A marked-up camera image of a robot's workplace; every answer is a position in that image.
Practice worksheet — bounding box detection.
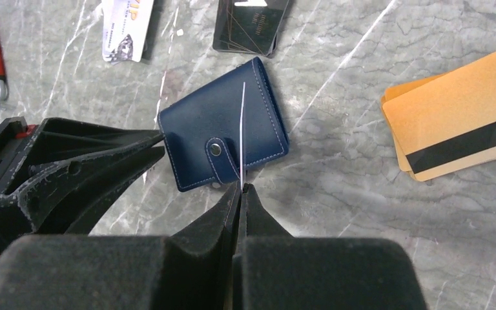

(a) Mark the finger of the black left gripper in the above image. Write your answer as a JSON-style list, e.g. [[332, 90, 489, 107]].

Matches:
[[14, 118, 165, 180], [0, 147, 165, 234]]

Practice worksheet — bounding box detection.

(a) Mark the black VIP card stack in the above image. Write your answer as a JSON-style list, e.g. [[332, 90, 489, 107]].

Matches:
[[212, 0, 290, 57]]

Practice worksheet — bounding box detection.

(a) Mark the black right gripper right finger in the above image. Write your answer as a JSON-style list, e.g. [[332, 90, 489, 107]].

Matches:
[[232, 184, 427, 309]]

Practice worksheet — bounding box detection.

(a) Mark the blue leather card holder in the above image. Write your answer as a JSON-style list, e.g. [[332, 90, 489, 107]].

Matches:
[[158, 57, 289, 192]]

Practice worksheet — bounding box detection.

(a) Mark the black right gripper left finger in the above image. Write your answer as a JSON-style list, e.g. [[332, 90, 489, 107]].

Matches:
[[0, 183, 242, 309]]

